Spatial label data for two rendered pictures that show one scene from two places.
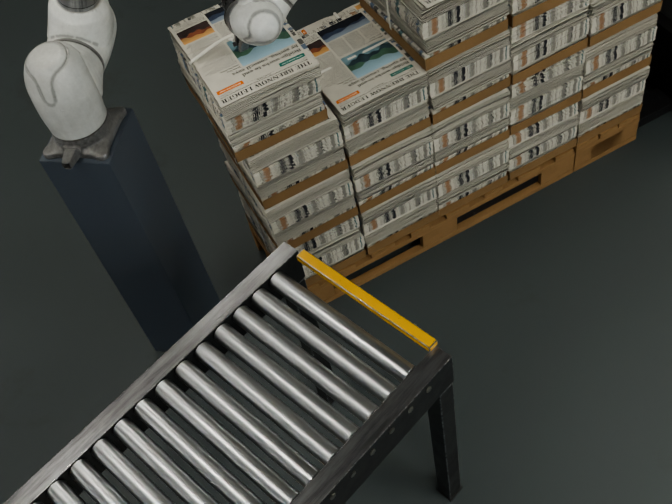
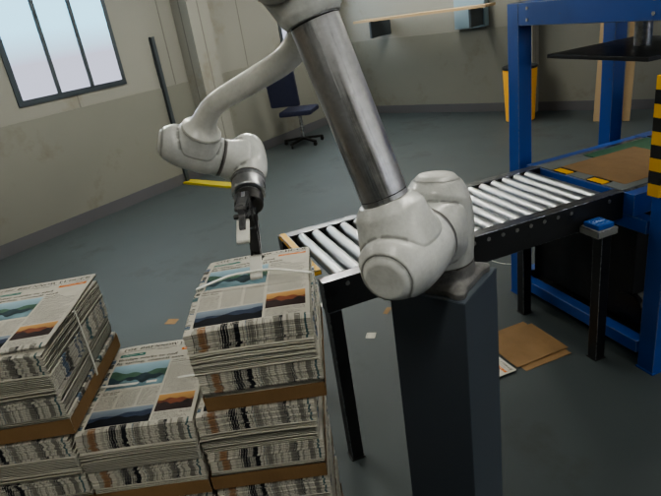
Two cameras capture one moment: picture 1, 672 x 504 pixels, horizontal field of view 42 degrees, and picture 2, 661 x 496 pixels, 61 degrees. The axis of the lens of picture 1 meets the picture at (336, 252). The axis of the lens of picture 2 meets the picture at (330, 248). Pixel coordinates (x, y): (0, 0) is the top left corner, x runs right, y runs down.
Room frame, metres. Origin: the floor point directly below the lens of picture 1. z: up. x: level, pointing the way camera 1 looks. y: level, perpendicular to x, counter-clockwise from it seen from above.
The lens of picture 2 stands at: (3.04, 0.71, 1.66)
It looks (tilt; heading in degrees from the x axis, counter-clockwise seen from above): 23 degrees down; 198
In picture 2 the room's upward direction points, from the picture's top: 9 degrees counter-clockwise
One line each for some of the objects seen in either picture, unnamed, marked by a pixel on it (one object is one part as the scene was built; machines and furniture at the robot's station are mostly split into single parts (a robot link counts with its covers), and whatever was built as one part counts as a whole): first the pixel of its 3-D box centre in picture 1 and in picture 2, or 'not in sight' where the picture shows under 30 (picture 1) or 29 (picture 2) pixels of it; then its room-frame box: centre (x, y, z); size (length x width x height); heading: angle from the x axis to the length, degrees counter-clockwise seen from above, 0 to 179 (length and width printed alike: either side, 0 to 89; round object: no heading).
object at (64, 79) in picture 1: (62, 84); (437, 217); (1.78, 0.57, 1.17); 0.18 x 0.16 x 0.22; 165
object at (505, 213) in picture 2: not in sight; (487, 207); (0.69, 0.66, 0.77); 0.47 x 0.05 x 0.05; 36
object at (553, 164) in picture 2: not in sight; (632, 169); (0.20, 1.32, 0.75); 0.70 x 0.65 x 0.10; 126
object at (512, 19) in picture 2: not in sight; (520, 161); (0.03, 0.82, 0.78); 0.09 x 0.09 x 1.55; 36
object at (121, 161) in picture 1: (145, 245); (453, 433); (1.77, 0.57, 0.50); 0.20 x 0.20 x 1.00; 69
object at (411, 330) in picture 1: (364, 297); (298, 253); (1.19, -0.04, 0.81); 0.43 x 0.03 x 0.02; 36
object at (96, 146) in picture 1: (79, 132); (446, 265); (1.75, 0.58, 1.03); 0.22 x 0.18 x 0.06; 159
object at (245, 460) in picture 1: (224, 442); not in sight; (0.92, 0.35, 0.77); 0.47 x 0.05 x 0.05; 36
